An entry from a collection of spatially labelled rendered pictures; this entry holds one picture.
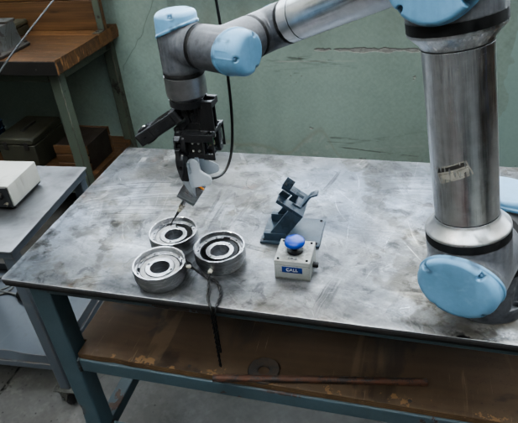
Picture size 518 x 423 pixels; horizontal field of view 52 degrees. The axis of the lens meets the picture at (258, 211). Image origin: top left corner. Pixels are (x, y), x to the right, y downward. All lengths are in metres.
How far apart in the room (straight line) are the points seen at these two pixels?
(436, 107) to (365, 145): 2.02
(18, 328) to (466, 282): 1.58
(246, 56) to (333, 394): 0.70
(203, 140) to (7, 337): 1.22
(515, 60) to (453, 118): 1.89
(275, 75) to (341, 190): 1.40
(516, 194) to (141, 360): 0.86
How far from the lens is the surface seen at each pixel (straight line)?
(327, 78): 2.58
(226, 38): 0.87
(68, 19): 2.83
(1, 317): 2.10
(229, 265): 1.04
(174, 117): 1.00
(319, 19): 0.90
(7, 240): 1.58
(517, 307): 1.01
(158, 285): 1.03
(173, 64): 0.95
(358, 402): 1.18
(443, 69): 0.67
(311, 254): 1.02
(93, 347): 1.35
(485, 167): 0.72
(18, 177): 1.71
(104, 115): 3.08
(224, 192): 1.32
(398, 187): 1.32
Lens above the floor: 1.49
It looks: 34 degrees down
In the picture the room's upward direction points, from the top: 5 degrees counter-clockwise
